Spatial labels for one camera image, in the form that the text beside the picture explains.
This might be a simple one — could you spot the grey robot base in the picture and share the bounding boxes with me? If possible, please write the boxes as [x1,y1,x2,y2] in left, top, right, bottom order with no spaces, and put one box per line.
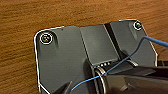
[32,19,158,94]

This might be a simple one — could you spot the blue cable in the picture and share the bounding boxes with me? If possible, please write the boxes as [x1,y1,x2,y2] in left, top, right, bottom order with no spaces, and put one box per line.
[70,36,168,93]

